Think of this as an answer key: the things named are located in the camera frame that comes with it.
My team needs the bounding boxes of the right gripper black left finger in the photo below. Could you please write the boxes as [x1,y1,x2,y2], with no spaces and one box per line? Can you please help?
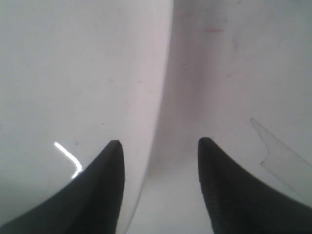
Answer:
[0,140,125,234]

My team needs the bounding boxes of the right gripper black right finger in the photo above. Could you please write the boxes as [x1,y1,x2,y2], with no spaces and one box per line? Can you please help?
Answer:
[198,137,312,234]

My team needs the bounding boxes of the white rectangular plate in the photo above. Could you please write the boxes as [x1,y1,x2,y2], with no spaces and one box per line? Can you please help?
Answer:
[0,0,174,234]

